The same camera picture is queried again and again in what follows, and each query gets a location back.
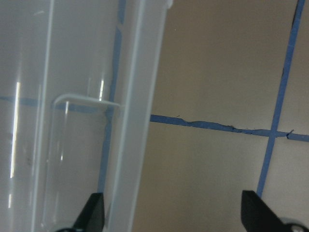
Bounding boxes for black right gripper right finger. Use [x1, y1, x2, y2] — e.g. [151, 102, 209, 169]
[241, 190, 309, 232]

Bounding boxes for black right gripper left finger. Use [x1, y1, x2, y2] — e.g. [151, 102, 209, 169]
[57, 192, 105, 232]

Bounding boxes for clear plastic box lid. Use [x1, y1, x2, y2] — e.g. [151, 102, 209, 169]
[0, 0, 173, 232]

